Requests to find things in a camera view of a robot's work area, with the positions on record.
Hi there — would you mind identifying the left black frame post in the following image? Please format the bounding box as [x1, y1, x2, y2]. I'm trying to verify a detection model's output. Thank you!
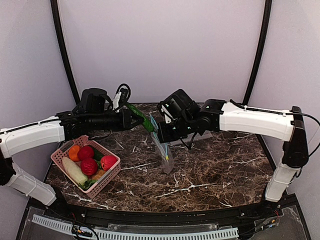
[50, 0, 80, 104]

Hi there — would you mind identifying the red toy fruit front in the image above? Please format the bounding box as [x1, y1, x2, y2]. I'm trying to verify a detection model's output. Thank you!
[80, 158, 98, 176]

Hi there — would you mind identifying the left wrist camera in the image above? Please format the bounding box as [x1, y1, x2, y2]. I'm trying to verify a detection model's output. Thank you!
[112, 83, 131, 113]

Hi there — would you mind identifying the green toy leafy vegetable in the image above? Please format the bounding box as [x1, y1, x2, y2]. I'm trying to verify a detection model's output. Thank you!
[79, 179, 97, 191]

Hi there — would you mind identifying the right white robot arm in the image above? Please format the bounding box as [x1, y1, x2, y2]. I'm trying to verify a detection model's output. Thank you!
[157, 89, 312, 203]

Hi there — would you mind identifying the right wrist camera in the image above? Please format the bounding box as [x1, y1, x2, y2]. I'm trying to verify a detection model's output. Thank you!
[160, 105, 175, 124]

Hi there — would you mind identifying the red toy tomato right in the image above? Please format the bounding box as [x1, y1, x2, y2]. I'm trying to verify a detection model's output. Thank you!
[100, 155, 118, 171]

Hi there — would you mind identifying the white toy radish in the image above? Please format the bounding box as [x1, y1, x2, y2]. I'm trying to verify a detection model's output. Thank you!
[62, 157, 88, 185]

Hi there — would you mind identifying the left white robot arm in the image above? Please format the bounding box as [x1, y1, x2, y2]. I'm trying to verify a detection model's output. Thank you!
[0, 83, 144, 206]

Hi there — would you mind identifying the green toy chili pepper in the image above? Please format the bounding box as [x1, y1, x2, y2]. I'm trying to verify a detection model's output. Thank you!
[125, 102, 155, 133]

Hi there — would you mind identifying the orange toy fruit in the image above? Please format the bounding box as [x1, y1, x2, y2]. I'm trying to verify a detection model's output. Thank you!
[68, 145, 81, 162]

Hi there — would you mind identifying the right black frame post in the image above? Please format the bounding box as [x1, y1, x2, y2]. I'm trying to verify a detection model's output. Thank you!
[242, 0, 273, 105]

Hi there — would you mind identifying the red toy fruit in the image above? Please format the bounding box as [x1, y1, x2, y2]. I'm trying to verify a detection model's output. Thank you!
[77, 145, 95, 161]
[80, 158, 98, 176]

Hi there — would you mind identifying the brown toy potato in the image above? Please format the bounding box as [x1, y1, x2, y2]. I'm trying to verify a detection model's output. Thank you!
[91, 169, 106, 181]

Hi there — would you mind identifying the red toy fruit left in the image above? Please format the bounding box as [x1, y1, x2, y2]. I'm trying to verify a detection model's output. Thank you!
[77, 145, 95, 161]

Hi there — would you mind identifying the pink perforated plastic basket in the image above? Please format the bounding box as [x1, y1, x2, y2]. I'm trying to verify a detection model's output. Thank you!
[51, 135, 121, 199]

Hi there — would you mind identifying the clear zip bag blue zipper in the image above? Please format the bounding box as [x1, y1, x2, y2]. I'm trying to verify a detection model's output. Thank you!
[149, 113, 174, 174]

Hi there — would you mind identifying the black frame post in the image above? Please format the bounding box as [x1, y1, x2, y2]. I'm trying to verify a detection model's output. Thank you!
[50, 0, 80, 104]
[242, 0, 273, 105]

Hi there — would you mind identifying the black front rail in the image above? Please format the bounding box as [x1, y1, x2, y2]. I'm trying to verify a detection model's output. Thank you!
[43, 194, 301, 228]

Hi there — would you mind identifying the white slotted cable duct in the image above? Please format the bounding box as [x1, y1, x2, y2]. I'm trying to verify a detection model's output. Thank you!
[32, 214, 239, 240]

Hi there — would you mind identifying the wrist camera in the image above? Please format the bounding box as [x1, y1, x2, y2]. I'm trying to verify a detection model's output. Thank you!
[112, 83, 131, 113]
[160, 105, 175, 124]

